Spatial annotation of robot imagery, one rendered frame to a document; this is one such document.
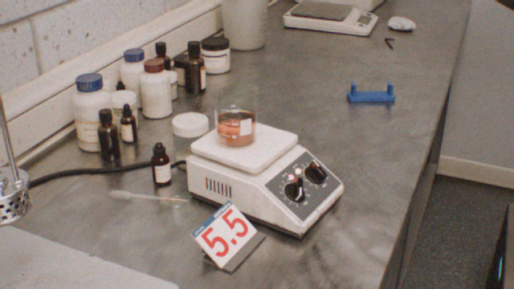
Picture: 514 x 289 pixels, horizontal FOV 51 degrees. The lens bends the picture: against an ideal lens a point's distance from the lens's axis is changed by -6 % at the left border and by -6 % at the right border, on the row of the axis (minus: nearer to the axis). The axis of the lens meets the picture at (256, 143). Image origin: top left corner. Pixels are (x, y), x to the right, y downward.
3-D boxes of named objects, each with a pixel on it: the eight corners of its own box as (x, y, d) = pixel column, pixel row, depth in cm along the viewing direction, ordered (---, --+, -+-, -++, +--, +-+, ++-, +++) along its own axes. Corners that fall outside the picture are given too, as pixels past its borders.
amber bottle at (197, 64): (189, 95, 120) (186, 46, 115) (182, 88, 124) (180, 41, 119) (209, 92, 122) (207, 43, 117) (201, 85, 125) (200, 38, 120)
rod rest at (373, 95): (391, 95, 121) (393, 79, 119) (395, 101, 118) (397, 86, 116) (346, 95, 120) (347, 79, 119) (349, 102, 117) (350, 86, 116)
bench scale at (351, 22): (368, 38, 156) (369, 22, 154) (280, 28, 164) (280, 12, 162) (378, 22, 172) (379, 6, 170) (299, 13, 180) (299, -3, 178)
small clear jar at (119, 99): (110, 136, 104) (106, 103, 101) (108, 123, 109) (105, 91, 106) (140, 132, 105) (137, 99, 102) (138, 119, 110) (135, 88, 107)
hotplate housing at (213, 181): (344, 197, 86) (348, 152, 82) (300, 242, 77) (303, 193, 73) (226, 157, 97) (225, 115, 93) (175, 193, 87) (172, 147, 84)
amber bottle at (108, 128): (124, 155, 98) (120, 109, 94) (110, 164, 95) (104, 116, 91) (111, 149, 99) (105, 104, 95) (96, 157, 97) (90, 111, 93)
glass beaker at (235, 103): (263, 136, 86) (264, 84, 82) (250, 156, 80) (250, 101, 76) (220, 130, 88) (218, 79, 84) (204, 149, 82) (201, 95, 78)
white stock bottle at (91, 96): (79, 136, 104) (69, 71, 98) (116, 132, 105) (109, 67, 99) (77, 155, 98) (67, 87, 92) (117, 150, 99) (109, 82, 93)
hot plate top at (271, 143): (300, 140, 86) (300, 135, 85) (255, 175, 77) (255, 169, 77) (235, 120, 92) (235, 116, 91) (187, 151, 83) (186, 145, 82)
